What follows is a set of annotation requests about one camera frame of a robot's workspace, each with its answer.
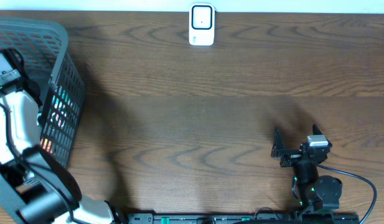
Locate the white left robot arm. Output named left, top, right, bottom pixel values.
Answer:
left=0, top=49, right=122, bottom=223

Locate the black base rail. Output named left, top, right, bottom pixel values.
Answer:
left=126, top=213, right=360, bottom=224

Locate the white barcode scanner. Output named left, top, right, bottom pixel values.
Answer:
left=189, top=2, right=215, bottom=46

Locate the grey plastic mesh basket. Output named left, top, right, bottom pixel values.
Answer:
left=0, top=17, right=86, bottom=167

